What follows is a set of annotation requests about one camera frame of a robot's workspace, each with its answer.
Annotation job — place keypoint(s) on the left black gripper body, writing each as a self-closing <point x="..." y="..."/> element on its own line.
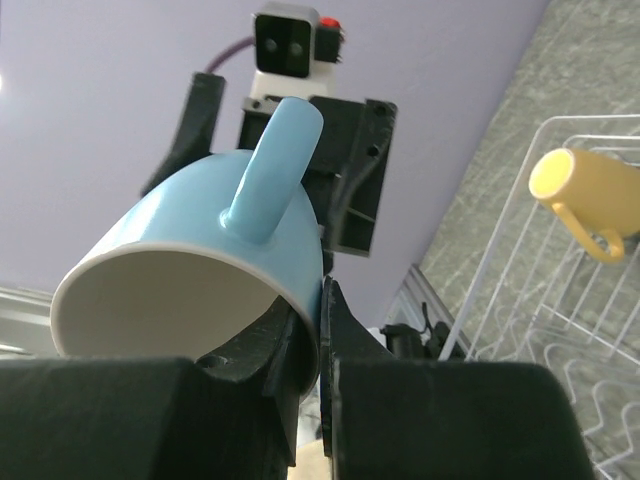
<point x="323" y="179"/>

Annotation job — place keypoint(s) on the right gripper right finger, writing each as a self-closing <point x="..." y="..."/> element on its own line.
<point x="384" y="417"/>

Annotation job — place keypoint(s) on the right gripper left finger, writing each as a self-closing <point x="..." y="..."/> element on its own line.
<point x="232" y="414"/>

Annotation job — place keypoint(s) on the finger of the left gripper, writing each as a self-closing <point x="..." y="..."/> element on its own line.
<point x="364" y="178"/>
<point x="195" y="130"/>

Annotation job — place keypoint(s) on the light blue ceramic mug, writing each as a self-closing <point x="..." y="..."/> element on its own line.
<point x="204" y="254"/>

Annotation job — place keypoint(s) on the yellow ceramic mug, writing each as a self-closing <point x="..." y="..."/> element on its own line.
<point x="595" y="196"/>

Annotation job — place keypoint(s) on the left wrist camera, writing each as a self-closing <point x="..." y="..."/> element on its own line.
<point x="296" y="50"/>

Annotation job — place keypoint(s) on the white wire dish rack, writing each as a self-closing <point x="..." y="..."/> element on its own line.
<point x="538" y="297"/>

